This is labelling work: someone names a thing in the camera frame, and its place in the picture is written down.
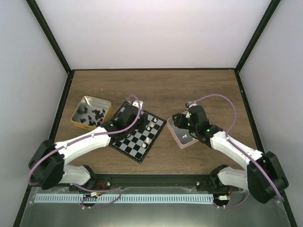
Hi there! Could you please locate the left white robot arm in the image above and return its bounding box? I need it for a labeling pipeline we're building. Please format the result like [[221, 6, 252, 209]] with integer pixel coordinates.
[[28, 101, 146, 191]]

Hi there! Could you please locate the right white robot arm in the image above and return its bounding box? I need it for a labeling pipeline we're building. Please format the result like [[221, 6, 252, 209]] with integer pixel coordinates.
[[172, 104, 289, 204]]

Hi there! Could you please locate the black chess pieces pile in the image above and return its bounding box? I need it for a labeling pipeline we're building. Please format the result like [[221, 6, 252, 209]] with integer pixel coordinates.
[[76, 106, 106, 127]]

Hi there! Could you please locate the pink tin box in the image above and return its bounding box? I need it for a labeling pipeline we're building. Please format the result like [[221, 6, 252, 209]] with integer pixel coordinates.
[[167, 118, 199, 149]]

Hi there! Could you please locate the black and white chessboard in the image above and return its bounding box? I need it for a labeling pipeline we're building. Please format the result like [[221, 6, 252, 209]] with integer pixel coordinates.
[[110, 110, 167, 163]]

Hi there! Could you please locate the yellow tin box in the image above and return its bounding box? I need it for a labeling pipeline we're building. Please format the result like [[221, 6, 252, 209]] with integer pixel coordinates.
[[71, 96, 112, 130]]

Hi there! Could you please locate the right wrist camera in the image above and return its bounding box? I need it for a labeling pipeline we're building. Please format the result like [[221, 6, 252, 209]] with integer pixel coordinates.
[[185, 102, 197, 110]]

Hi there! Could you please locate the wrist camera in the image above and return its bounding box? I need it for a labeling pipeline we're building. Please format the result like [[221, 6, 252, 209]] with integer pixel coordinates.
[[131, 100, 144, 111], [185, 102, 197, 110]]

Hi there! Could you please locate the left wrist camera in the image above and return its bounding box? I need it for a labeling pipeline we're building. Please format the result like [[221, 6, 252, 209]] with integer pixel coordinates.
[[131, 100, 144, 111]]

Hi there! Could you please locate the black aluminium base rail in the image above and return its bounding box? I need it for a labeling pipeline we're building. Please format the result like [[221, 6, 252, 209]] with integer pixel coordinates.
[[67, 174, 239, 193]]

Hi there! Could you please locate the light blue slotted cable duct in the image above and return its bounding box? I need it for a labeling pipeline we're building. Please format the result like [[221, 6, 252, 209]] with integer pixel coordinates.
[[34, 193, 214, 205]]

